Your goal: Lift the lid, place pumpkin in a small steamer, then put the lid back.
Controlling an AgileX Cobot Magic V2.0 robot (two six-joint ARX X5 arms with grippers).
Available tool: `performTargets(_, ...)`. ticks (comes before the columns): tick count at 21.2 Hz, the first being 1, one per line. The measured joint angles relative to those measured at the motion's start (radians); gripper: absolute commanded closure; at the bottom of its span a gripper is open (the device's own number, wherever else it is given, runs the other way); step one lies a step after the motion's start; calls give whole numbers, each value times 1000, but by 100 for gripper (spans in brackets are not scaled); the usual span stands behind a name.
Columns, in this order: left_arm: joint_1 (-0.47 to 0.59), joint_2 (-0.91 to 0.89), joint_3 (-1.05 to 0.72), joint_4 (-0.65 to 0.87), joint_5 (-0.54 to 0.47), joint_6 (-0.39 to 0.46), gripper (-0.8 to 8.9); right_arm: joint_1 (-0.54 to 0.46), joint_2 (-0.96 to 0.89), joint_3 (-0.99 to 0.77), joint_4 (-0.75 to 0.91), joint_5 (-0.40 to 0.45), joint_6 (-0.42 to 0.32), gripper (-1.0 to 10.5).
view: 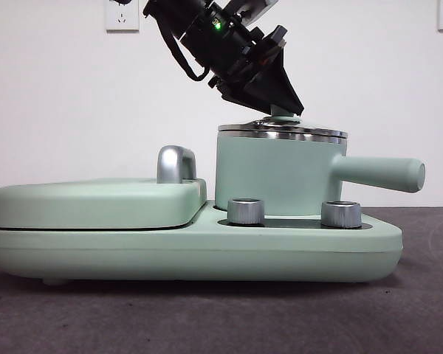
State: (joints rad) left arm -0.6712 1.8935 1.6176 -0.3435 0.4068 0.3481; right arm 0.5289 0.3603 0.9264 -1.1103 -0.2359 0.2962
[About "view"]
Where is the mint green pot with handle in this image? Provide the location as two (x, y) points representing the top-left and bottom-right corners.
(214, 131), (427, 218)

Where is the mint green cover, silver handle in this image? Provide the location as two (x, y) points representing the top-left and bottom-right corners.
(0, 146), (207, 232)

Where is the silver control knob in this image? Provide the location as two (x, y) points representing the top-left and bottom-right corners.
(320, 201), (362, 228)
(226, 198), (266, 226)

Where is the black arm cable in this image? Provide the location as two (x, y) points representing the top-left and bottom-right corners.
(157, 14), (210, 81)

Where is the mint green breakfast machine base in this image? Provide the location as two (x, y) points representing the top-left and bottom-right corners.
(0, 201), (404, 287)

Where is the glass lid with mint knob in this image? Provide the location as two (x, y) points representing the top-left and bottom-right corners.
(217, 104), (350, 142)

